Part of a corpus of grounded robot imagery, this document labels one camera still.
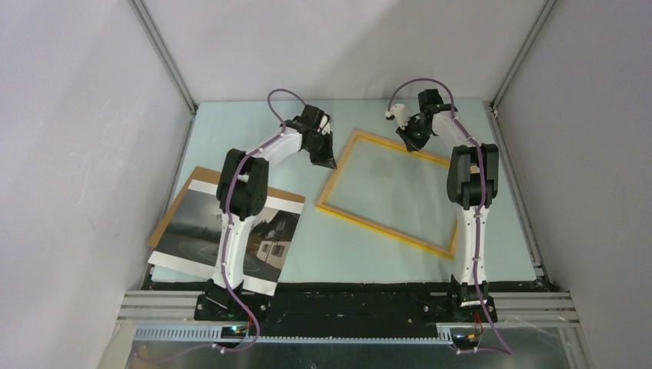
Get yellow wooden picture frame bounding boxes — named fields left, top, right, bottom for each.
left=316, top=129, right=457, bottom=259

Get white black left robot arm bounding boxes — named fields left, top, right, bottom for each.
left=205, top=105, right=337, bottom=321

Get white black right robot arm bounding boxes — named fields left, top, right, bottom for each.
left=385, top=88, right=500, bottom=321

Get mountain landscape photo print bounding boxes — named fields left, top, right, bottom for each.
left=148, top=179, right=305, bottom=296

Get brown cardboard backing board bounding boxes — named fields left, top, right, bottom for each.
left=146, top=166, right=305, bottom=249

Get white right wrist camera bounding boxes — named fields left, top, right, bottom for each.
left=385, top=104, right=411, bottom=129

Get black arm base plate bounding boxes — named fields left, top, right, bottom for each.
left=194, top=281, right=497, bottom=339

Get aluminium corner post left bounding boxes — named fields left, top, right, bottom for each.
left=127, top=0, right=198, bottom=115

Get aluminium corner post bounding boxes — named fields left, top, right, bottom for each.
left=489, top=0, right=559, bottom=117
left=127, top=0, right=198, bottom=115

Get aluminium corner post right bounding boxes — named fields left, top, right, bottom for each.
left=489, top=0, right=559, bottom=117

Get grey slotted cable duct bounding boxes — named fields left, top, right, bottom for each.
left=133, top=325, right=460, bottom=346

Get aluminium front rail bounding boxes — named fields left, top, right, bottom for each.
left=118, top=291, right=580, bottom=330

